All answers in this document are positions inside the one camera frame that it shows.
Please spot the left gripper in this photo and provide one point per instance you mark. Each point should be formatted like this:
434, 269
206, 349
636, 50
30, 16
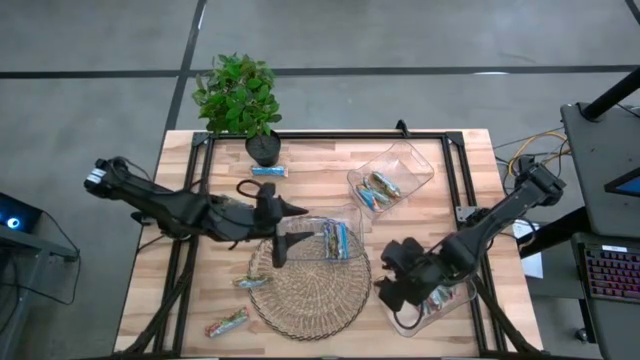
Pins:
267, 217

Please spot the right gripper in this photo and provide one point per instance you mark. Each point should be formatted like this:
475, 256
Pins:
425, 275

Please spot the blue white granola bar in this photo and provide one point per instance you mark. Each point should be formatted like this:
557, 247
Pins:
343, 241
234, 201
330, 241

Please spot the green blue granola bar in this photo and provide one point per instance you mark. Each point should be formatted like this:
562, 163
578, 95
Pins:
367, 198
386, 184
378, 192
269, 172
251, 282

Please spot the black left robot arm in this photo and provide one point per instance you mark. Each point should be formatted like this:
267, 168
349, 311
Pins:
170, 207

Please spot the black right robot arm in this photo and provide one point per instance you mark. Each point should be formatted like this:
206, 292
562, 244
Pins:
500, 215

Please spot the clear plastic bin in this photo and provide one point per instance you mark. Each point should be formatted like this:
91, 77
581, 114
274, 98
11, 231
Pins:
450, 320
300, 225
405, 160

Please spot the round woven placemat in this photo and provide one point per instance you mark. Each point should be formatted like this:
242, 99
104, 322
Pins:
310, 300

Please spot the grey metal plate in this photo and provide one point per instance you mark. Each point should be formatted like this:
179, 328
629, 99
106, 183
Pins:
465, 213

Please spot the green plant in black pot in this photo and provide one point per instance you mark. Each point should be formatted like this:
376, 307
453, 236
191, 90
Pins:
237, 95

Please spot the white paper sheet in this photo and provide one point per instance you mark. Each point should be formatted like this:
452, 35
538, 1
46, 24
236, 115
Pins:
534, 265

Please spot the black table clamp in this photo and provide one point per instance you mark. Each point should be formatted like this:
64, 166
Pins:
402, 129

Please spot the black diagonal beam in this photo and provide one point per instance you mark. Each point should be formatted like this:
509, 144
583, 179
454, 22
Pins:
555, 232

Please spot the black caster wheel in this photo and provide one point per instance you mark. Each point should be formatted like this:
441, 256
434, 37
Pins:
581, 335

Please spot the backlit black keyboard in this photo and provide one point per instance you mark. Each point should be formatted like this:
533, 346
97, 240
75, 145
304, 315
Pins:
612, 275

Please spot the grey metal cart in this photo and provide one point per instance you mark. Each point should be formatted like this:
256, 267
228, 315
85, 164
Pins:
600, 165

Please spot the black monitor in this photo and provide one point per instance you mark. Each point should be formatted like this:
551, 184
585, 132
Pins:
627, 186

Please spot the black computer tower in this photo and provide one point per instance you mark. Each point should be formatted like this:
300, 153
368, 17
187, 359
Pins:
20, 215

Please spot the black vertical pole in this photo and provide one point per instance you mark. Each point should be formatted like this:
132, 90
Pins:
612, 95

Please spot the black aluminium table frame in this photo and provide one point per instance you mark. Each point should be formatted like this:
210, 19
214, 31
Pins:
325, 135

